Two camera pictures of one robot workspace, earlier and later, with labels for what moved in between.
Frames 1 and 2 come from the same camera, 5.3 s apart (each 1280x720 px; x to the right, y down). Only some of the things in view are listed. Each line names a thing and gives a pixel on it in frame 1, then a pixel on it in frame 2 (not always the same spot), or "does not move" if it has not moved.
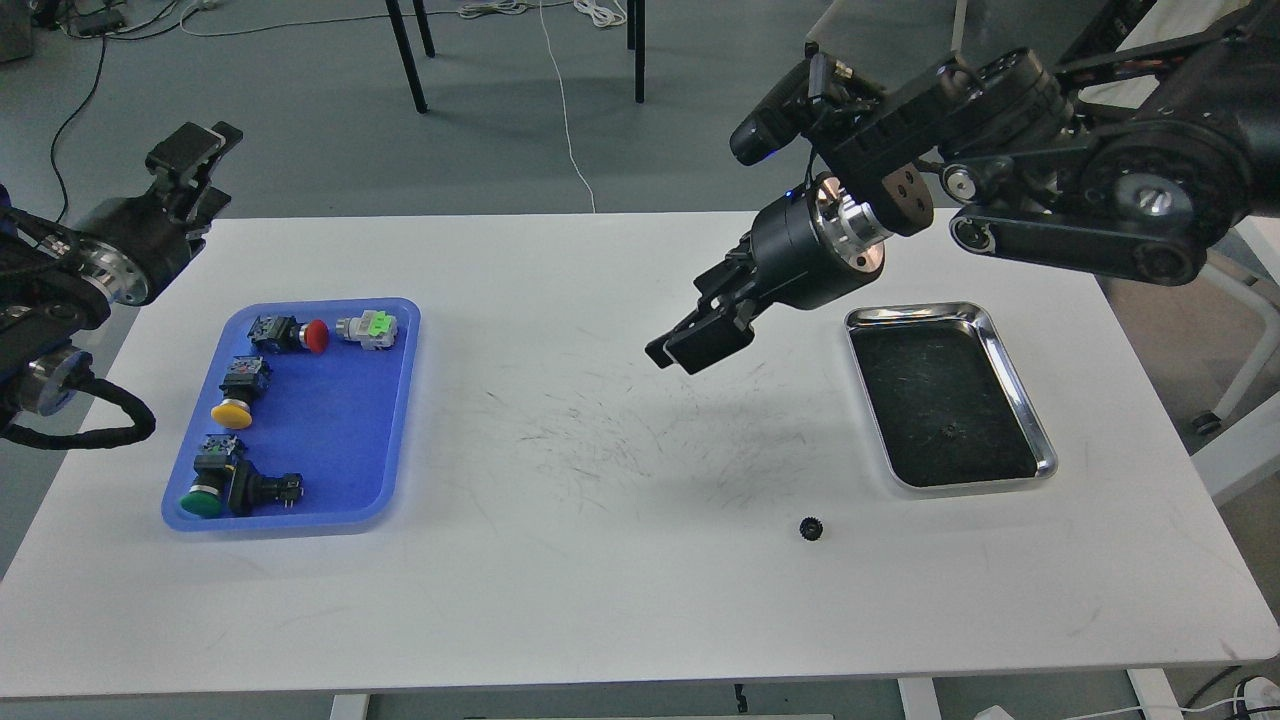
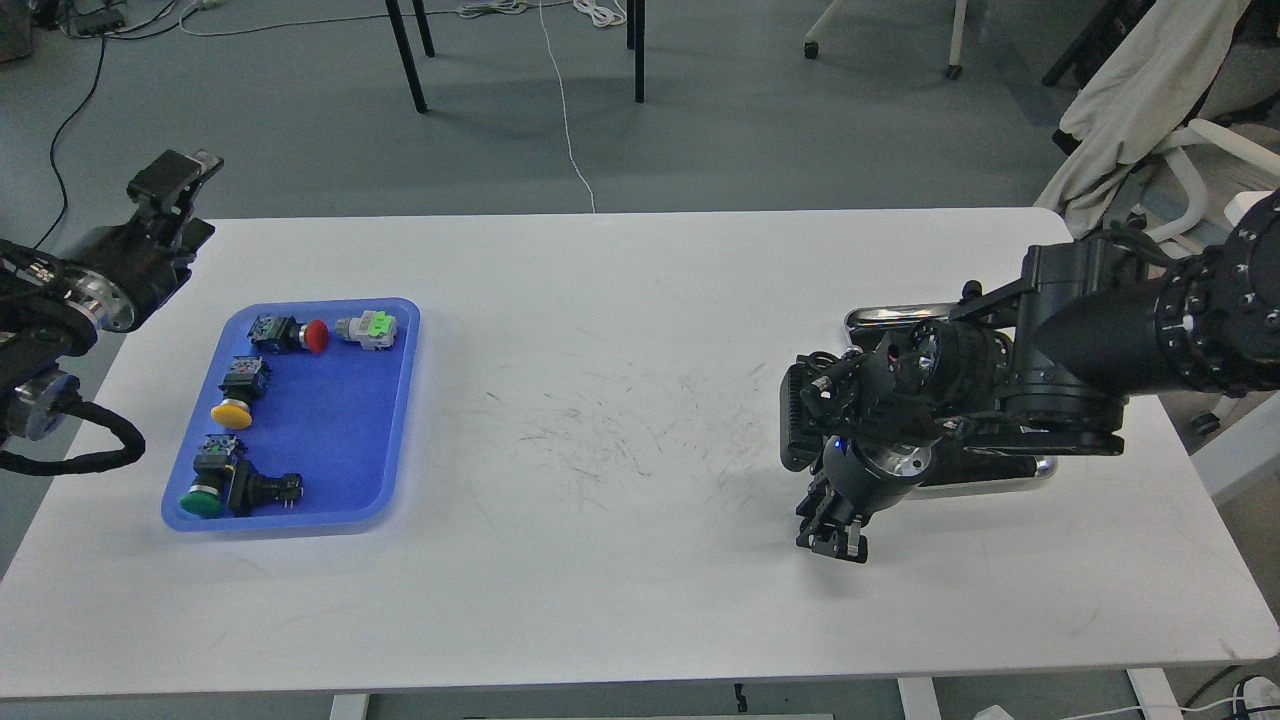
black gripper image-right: (807, 247) to (850, 488)
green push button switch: (214, 465) does not move
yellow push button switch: (248, 378) does not move
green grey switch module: (374, 329) does not move
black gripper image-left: (138, 246) to (118, 273)
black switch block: (252, 492) does not move
